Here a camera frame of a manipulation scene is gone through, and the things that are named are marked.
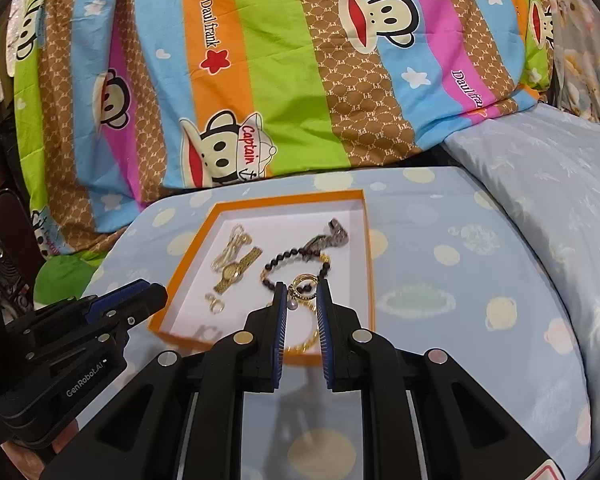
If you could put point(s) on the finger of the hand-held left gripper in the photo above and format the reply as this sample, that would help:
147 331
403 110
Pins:
115 301
145 306

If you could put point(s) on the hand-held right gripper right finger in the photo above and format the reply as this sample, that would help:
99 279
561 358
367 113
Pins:
322 320

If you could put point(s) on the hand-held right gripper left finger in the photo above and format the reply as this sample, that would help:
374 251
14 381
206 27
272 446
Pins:
280 320

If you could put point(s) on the pearl drop earring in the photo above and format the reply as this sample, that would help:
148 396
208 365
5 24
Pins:
292 305

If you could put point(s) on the gold hoop earring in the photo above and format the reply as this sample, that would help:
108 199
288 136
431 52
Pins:
216 307

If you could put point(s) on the gold wristwatch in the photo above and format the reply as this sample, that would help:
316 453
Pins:
230 271

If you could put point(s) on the silver wristwatch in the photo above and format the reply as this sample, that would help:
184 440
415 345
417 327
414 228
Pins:
336 234

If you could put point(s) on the orange jewelry box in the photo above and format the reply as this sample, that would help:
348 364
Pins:
290 220

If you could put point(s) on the person's left hand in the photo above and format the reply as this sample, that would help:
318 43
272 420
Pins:
60 442

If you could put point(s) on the green cushion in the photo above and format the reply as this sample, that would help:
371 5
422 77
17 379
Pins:
55 280

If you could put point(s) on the dark brown chair back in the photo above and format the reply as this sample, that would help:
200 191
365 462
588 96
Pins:
15 220

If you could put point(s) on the striped cartoon monkey blanket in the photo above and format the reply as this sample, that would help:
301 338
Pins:
280 85

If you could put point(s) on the pale blue pillow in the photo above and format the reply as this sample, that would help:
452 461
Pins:
555 185

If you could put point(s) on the floral curtain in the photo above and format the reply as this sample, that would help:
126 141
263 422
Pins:
590 60

